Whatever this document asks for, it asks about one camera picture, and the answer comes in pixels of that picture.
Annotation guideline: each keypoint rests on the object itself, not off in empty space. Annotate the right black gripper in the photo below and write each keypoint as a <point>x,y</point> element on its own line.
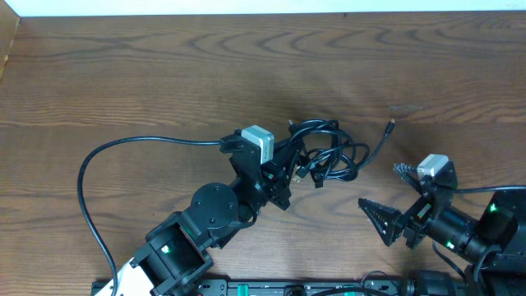
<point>413,219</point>

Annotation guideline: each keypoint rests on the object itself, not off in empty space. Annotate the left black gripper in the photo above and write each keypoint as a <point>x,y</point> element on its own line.
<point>265,173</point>

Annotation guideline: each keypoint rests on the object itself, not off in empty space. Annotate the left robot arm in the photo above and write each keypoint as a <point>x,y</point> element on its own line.
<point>175,254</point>

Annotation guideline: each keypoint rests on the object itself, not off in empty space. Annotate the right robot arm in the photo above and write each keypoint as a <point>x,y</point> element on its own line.
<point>493,245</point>

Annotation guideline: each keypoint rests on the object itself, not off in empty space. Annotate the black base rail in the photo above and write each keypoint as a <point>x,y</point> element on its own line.
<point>296,288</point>

